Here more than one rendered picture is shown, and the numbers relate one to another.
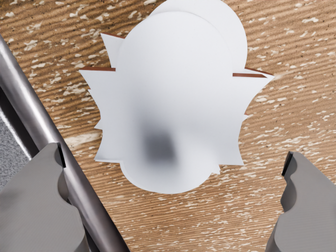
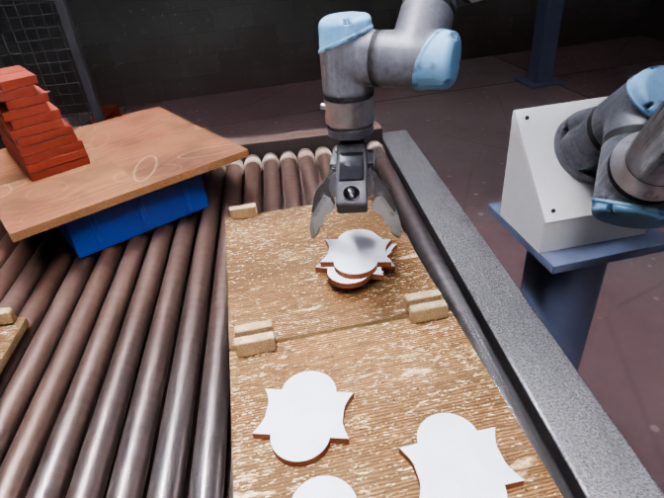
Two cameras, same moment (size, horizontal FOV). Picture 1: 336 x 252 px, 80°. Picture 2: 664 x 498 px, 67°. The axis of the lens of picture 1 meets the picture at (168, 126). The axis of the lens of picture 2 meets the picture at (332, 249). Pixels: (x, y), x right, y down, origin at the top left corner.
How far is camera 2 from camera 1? 0.76 m
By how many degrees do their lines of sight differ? 28
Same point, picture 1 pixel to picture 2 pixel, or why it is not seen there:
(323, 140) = (277, 259)
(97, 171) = (401, 244)
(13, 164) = (459, 249)
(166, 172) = (359, 235)
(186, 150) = (350, 242)
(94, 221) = (412, 222)
